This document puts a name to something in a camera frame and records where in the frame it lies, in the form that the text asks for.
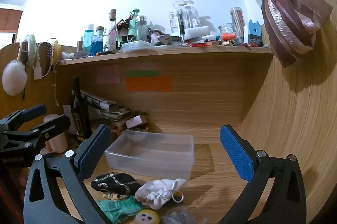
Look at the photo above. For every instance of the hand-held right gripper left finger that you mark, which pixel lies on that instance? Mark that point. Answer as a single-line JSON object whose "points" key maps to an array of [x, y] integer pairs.
{"points": [[94, 154]]}

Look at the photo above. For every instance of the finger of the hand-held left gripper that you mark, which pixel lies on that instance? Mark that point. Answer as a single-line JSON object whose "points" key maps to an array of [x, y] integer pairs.
{"points": [[34, 111], [54, 124]]}

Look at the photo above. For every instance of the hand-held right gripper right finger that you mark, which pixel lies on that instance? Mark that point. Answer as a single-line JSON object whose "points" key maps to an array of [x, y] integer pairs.
{"points": [[237, 154]]}

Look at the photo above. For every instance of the black patterned sock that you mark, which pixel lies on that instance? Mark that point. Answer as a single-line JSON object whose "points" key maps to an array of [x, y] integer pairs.
{"points": [[115, 182]]}

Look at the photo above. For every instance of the clear plastic storage box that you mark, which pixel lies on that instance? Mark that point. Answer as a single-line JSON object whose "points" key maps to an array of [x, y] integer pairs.
{"points": [[151, 154]]}

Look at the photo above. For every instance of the green knitted cloth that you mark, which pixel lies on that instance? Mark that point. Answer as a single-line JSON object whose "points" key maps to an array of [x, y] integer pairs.
{"points": [[118, 209]]}

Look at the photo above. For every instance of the yellow round face toy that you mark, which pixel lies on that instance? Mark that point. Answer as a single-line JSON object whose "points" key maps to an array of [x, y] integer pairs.
{"points": [[147, 217]]}

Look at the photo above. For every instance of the grey soft pouch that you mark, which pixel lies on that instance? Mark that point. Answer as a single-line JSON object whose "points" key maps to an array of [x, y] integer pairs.
{"points": [[179, 217]]}

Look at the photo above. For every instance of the beige cylindrical cup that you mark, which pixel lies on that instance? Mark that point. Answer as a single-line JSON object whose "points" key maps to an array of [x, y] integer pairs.
{"points": [[56, 135]]}

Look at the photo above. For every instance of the dark glass bottle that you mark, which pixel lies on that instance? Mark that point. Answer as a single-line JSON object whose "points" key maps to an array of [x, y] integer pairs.
{"points": [[79, 110]]}

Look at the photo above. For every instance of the small wooden box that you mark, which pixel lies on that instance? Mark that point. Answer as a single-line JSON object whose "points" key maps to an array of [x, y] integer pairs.
{"points": [[118, 127]]}

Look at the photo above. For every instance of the white fluffy pompom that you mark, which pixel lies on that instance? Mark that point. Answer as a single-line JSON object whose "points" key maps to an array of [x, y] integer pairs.
{"points": [[14, 78]]}

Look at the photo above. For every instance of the white hanging tag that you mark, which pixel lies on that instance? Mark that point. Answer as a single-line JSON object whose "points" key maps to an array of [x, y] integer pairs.
{"points": [[38, 72]]}

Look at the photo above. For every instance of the stack of newspapers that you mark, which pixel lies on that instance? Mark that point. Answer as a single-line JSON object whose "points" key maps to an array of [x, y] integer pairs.
{"points": [[105, 108]]}

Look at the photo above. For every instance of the pink paper card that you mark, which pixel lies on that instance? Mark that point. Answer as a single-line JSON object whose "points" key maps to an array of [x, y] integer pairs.
{"points": [[134, 122]]}

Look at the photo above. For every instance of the dark dotted headband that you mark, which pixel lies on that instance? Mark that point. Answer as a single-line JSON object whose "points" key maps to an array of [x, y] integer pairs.
{"points": [[48, 55]]}

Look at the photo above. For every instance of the yellow hanging cloth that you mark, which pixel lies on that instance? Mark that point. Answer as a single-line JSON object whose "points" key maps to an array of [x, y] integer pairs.
{"points": [[56, 51]]}

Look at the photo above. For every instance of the white fluffy headband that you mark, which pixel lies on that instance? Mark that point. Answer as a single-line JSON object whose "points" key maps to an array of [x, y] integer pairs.
{"points": [[31, 46]]}

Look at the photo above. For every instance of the pink sticky note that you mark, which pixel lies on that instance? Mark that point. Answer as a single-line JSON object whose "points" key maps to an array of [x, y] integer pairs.
{"points": [[108, 74]]}

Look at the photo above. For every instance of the orange sticky note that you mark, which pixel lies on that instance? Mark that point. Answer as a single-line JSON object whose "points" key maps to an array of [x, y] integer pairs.
{"points": [[148, 84]]}

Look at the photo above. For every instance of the blue liquid glass bottle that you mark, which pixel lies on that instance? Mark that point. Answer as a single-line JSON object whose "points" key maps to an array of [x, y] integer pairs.
{"points": [[98, 44]]}

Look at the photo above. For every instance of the teal plastic bottle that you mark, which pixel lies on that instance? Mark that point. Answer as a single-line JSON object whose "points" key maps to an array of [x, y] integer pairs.
{"points": [[88, 38]]}

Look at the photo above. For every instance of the white printed cup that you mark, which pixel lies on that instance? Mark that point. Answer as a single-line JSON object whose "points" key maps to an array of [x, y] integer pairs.
{"points": [[109, 43]]}

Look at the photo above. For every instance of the clear bottle with cork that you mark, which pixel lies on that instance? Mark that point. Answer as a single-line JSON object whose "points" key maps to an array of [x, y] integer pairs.
{"points": [[113, 29]]}

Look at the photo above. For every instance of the clear lidded plastic container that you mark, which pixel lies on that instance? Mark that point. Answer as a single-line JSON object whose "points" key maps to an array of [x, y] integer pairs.
{"points": [[137, 46]]}

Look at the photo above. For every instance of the orange tube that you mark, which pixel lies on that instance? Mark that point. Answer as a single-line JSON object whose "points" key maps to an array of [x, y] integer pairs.
{"points": [[228, 36]]}

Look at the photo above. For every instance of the blue and white box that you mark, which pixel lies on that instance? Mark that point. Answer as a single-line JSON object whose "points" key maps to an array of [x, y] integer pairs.
{"points": [[253, 32]]}

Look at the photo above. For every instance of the clear glass jar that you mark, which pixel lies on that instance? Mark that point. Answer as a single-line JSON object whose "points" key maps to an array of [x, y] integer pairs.
{"points": [[227, 30]]}

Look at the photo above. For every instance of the white foam box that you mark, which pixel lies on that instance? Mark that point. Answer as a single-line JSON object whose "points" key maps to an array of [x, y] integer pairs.
{"points": [[197, 32]]}

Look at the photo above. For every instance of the green pump bottle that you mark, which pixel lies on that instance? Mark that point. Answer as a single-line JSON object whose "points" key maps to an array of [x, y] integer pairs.
{"points": [[133, 22]]}

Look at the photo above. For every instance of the frosted bottle silver cap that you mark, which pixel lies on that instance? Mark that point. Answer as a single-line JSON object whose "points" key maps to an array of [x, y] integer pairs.
{"points": [[141, 28]]}

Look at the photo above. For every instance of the pink nail polish bottle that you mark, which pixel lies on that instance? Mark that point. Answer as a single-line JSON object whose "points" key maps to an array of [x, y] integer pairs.
{"points": [[153, 35]]}

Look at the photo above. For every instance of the clear tube of sticks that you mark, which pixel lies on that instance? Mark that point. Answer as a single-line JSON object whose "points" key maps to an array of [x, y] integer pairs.
{"points": [[237, 21]]}

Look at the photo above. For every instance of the pink knotted curtain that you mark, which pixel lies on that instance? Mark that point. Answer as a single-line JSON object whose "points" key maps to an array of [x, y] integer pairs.
{"points": [[289, 16]]}

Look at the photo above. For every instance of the brown wall cabinet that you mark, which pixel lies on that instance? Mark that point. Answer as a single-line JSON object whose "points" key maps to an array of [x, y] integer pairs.
{"points": [[9, 18]]}

